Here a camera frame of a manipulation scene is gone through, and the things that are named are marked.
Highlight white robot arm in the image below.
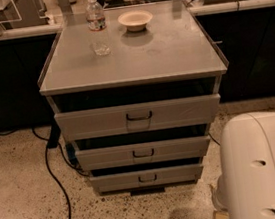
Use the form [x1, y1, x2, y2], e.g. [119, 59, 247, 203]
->
[212, 112, 275, 219]

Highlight black power strip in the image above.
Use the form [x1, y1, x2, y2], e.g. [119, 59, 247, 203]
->
[46, 121, 61, 148]

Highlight grey drawer cabinet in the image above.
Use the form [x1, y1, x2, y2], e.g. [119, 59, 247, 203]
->
[40, 2, 228, 195]

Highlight grey drawer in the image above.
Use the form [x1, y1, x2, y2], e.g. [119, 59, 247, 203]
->
[55, 94, 220, 141]
[90, 164, 203, 193]
[76, 136, 210, 171]

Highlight black cable left floor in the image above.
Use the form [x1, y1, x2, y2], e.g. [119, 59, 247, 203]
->
[31, 121, 92, 219]

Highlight white paper bowl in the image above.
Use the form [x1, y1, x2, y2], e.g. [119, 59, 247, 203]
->
[118, 10, 153, 32]

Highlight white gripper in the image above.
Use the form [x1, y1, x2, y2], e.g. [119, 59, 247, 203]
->
[210, 175, 229, 219]

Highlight clear plastic water bottle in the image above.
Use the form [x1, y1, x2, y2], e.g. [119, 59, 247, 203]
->
[85, 0, 111, 56]

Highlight dark counter with white top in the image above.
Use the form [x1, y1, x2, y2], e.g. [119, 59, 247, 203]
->
[0, 7, 275, 131]

